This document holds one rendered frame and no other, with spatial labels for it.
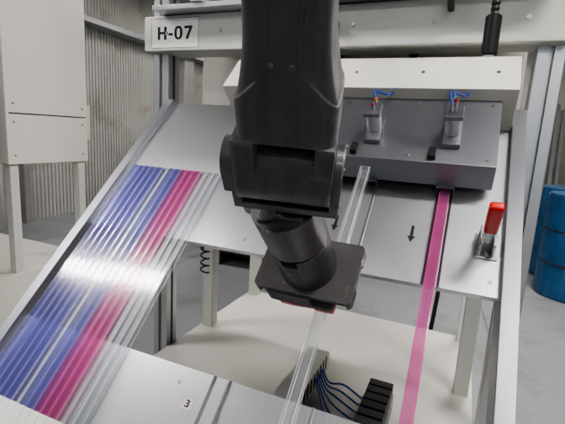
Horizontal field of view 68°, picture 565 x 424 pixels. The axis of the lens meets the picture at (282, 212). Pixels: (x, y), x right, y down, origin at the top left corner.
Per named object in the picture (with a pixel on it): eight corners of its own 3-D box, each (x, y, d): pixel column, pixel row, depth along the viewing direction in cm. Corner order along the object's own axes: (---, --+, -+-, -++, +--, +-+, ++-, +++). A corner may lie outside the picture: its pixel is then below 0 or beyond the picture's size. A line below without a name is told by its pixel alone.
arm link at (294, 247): (239, 225, 33) (310, 225, 31) (257, 160, 37) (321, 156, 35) (264, 267, 38) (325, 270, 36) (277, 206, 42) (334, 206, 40)
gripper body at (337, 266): (278, 240, 47) (259, 200, 42) (367, 255, 43) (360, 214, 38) (258, 291, 44) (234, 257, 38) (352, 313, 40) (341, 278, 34)
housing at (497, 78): (504, 159, 70) (520, 88, 59) (245, 140, 89) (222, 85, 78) (506, 126, 74) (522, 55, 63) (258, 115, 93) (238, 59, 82)
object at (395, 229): (493, 315, 54) (499, 298, 50) (106, 237, 79) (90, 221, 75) (506, 136, 71) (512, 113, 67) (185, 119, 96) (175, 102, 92)
